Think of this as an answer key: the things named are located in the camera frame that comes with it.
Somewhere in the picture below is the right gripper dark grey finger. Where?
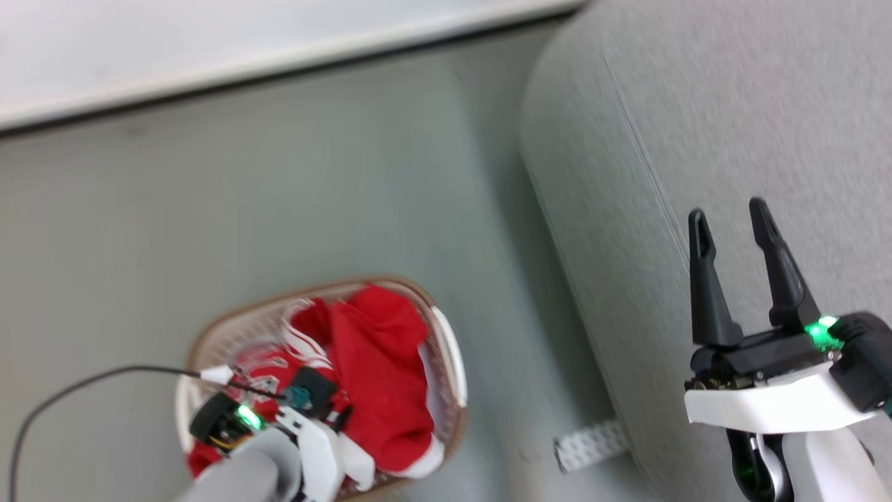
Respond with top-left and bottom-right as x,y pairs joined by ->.
688,208 -> 744,349
748,197 -> 822,330

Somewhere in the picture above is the grey fabric sofa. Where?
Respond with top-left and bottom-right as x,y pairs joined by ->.
519,0 -> 892,502

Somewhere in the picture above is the red garment with white trim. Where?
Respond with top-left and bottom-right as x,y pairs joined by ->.
187,284 -> 447,493

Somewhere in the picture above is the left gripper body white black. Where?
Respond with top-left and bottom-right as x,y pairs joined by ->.
190,393 -> 346,502

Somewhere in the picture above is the thin black cable white plug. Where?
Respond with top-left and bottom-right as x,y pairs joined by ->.
7,365 -> 288,502

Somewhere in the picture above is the white perforated strip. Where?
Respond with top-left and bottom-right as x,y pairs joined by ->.
553,418 -> 632,475

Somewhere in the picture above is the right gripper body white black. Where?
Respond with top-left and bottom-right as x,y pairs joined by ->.
684,312 -> 892,434

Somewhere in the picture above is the brown wicker laundry basket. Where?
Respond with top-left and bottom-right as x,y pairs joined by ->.
174,275 -> 469,502

